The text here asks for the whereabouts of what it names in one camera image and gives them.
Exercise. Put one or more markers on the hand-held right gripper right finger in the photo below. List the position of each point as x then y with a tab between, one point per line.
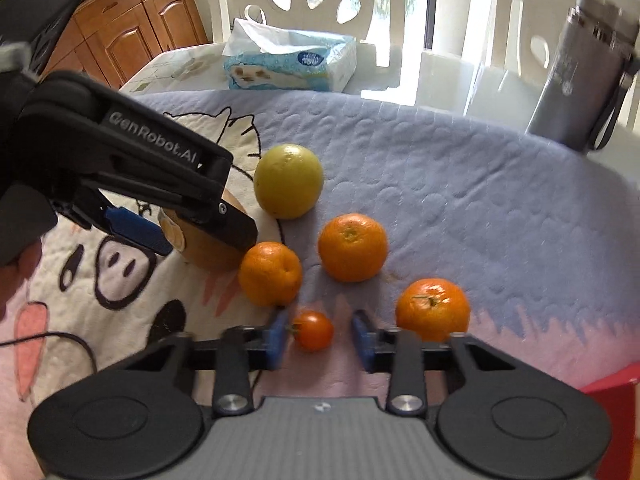
361	344

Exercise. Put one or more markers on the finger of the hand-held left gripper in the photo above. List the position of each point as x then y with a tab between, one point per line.
235	227
135	225

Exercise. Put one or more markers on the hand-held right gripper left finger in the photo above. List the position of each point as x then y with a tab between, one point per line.
277	343

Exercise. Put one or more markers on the brown kiwi with yellow sticker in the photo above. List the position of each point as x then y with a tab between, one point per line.
210	252

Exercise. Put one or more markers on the cherry tomato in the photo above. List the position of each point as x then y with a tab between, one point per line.
313	330

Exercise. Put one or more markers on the red cardboard box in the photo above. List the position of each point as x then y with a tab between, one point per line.
615	387

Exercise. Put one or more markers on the person's left hand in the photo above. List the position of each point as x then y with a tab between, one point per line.
17	280

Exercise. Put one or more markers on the yellow-green round citrus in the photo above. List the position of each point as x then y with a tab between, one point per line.
289	181

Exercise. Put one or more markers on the mandarin with stem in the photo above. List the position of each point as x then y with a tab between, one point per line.
433	309

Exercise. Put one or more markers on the wooden cabinet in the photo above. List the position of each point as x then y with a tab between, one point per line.
130	35

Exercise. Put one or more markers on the blue tissue box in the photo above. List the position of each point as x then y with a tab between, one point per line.
290	65

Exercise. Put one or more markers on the printed cartoon blanket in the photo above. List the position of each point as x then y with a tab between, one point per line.
475	210

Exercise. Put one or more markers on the white chair with oval cutouts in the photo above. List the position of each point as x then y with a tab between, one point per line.
520	25
300	15

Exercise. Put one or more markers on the grey thermos bottle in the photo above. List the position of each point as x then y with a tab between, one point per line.
580	80

